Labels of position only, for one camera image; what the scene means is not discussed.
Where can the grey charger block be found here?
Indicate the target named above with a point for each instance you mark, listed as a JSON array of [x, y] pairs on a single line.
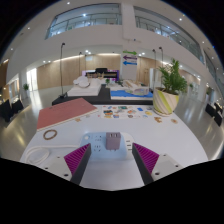
[[113, 141]]

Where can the round yellow sticker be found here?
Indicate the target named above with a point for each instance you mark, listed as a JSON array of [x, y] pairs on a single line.
[[148, 113]]

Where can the black piano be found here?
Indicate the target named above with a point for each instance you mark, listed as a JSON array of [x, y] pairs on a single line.
[[101, 71]]

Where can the palm plant in striped pot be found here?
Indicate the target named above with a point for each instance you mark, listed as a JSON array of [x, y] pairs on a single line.
[[165, 101]]

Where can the orange bear-shaped sticker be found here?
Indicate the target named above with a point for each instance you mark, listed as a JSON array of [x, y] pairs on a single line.
[[158, 119]]

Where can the small blue sticker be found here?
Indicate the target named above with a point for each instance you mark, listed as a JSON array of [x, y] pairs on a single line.
[[140, 109]]

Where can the blue mat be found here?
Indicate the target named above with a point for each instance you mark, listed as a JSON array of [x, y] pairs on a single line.
[[120, 94]]

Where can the round orange sticker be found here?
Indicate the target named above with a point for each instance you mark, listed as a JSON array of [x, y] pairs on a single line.
[[174, 121]]

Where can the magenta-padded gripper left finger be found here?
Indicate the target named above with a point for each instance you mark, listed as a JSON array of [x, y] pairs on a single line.
[[76, 159]]

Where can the black display platform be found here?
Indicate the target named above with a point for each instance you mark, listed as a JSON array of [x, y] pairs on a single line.
[[100, 99]]

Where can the pink flat board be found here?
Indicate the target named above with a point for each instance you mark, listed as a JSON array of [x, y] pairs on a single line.
[[63, 112]]

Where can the group of black chairs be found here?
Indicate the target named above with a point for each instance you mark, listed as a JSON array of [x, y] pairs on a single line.
[[215, 115], [8, 110]]

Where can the colourful sticker sheet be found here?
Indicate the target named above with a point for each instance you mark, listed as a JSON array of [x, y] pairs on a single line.
[[116, 112]]

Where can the arrow direction sign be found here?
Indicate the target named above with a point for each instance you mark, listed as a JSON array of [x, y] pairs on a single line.
[[129, 57]]

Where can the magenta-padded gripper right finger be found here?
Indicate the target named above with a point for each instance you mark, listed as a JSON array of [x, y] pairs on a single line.
[[147, 159]]

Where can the small distant potted plant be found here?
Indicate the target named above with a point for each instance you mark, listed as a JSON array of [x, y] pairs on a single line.
[[26, 87]]

